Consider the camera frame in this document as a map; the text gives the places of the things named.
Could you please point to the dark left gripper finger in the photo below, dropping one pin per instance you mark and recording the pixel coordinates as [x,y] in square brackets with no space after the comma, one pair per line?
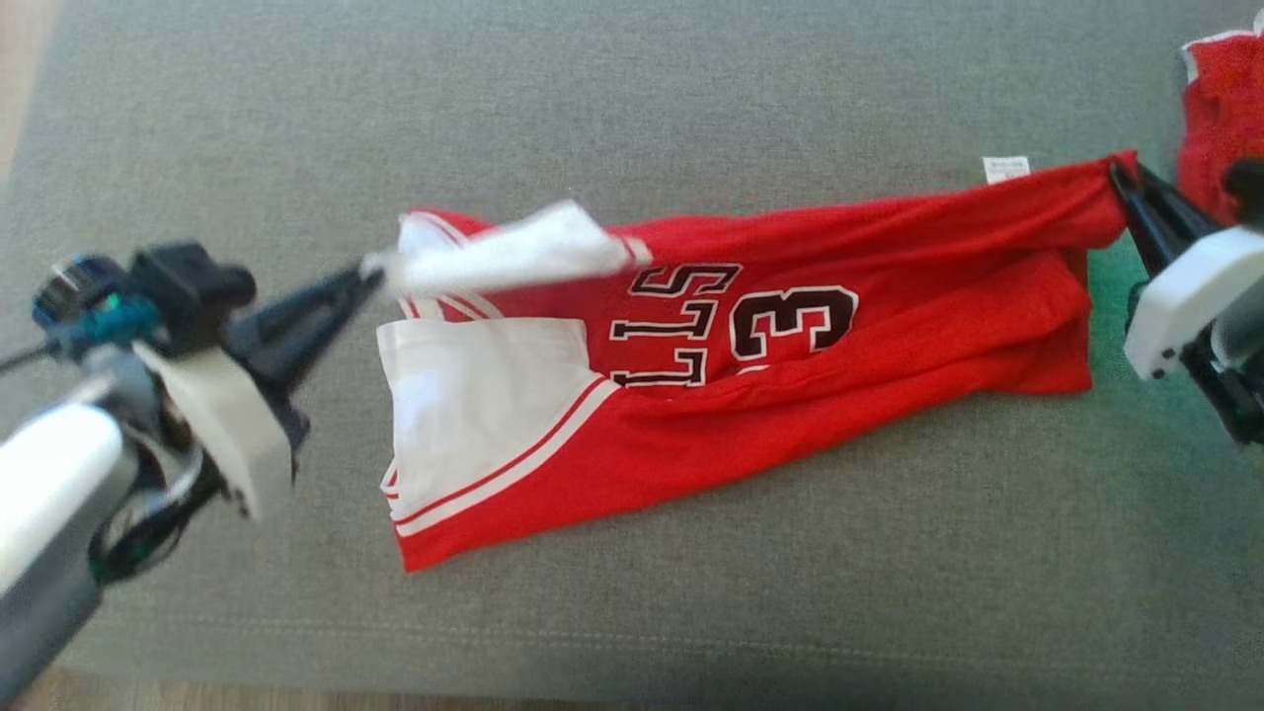
[311,346]
[316,291]

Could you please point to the grey fabric sofa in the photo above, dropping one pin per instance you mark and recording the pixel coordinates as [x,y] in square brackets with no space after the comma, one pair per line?
[691,99]

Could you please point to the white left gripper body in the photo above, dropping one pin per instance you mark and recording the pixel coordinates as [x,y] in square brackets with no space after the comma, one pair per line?
[232,425]

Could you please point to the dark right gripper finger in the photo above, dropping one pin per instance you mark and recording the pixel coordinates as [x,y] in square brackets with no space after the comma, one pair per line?
[1145,227]
[1185,212]

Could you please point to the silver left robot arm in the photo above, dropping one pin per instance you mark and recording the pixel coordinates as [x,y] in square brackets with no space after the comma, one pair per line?
[49,474]

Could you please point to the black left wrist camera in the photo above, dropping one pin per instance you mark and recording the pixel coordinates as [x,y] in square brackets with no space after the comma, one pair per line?
[188,286]

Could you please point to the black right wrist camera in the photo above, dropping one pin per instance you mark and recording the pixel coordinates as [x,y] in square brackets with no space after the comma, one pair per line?
[1246,188]

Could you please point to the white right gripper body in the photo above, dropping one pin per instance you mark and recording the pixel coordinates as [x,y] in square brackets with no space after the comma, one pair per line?
[1185,296]

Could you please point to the red shorts with white band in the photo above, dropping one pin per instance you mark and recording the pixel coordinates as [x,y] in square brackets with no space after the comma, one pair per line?
[1224,109]

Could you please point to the red white basketball jersey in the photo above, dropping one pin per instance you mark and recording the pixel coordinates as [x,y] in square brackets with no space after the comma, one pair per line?
[889,296]

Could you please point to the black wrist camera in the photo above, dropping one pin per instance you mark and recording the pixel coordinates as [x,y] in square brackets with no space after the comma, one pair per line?
[188,286]
[1246,188]

